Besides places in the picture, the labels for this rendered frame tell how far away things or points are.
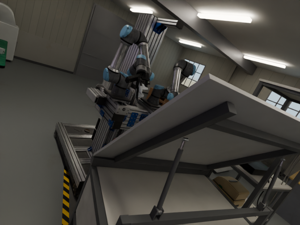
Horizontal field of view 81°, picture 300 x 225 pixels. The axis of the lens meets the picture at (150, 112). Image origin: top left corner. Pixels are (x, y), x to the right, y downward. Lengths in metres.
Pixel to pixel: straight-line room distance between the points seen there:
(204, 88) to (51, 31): 6.97
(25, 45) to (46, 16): 1.17
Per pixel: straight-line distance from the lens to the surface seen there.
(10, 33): 6.53
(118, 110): 1.71
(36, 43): 7.32
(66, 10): 7.38
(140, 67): 1.28
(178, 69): 1.85
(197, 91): 0.55
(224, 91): 0.57
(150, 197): 1.29
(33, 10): 7.25
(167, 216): 0.94
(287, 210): 4.44
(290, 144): 1.24
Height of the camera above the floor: 1.59
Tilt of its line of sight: 15 degrees down
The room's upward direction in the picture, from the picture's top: 24 degrees clockwise
